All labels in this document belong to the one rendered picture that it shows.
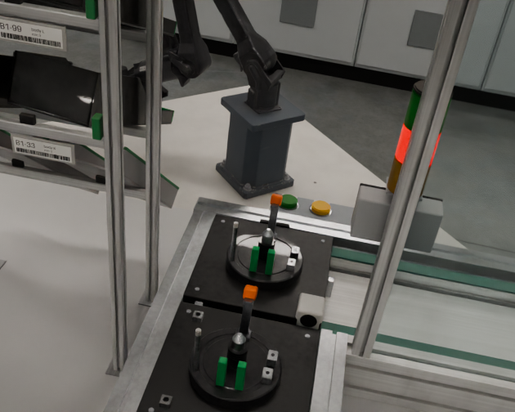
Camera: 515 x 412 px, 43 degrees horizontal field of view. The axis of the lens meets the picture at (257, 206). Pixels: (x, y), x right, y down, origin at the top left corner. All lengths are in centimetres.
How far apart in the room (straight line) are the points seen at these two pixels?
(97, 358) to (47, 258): 28
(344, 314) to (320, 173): 56
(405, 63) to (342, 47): 40
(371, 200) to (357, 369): 31
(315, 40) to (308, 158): 254
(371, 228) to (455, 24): 32
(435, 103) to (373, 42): 337
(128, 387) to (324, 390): 29
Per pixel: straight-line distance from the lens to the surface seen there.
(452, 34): 79
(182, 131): 179
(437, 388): 114
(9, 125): 91
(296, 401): 100
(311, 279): 118
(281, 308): 112
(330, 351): 109
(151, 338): 108
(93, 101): 90
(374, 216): 94
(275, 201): 119
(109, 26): 78
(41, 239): 142
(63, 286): 131
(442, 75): 81
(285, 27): 423
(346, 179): 167
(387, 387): 114
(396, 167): 90
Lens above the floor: 175
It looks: 36 degrees down
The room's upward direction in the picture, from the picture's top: 7 degrees clockwise
